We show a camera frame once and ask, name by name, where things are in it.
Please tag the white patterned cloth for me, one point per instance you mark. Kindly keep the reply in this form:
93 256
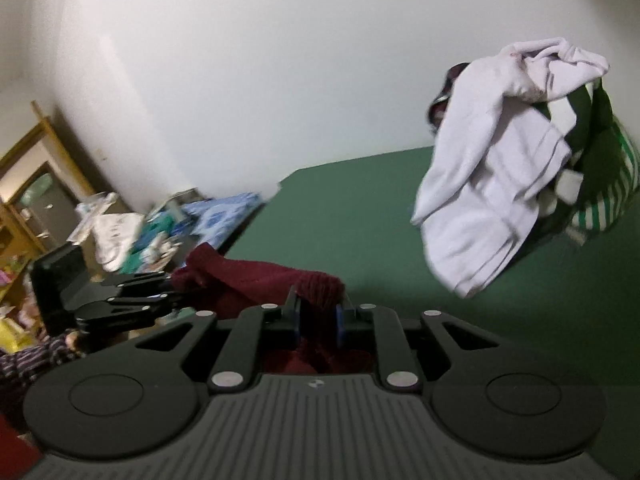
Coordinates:
117 235

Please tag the yellow object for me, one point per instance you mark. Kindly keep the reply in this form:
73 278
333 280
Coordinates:
12 337

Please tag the teal packet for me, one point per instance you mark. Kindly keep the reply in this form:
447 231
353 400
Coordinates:
150 240

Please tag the white garment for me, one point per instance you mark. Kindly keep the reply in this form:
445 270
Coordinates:
480 185

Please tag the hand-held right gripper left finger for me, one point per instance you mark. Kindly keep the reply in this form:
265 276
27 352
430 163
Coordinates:
295 317

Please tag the red cloth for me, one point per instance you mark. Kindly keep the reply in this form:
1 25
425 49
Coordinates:
15 447

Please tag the blue patterned cloth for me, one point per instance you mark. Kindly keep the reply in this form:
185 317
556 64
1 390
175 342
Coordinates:
220 217

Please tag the clear plastic bag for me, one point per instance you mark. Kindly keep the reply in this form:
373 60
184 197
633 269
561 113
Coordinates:
95 210

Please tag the dark red sweater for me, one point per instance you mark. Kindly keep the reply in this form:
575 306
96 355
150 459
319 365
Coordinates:
260 280

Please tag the green striped garment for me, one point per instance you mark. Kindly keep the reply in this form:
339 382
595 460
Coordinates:
600 160

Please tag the green blanket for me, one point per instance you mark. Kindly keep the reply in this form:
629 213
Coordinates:
375 210

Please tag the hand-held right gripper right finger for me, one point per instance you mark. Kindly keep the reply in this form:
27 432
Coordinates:
342 325

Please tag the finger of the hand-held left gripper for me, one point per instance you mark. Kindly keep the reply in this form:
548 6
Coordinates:
125 315
135 282

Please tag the wooden cabinet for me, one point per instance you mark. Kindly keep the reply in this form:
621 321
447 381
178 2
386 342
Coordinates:
10 225

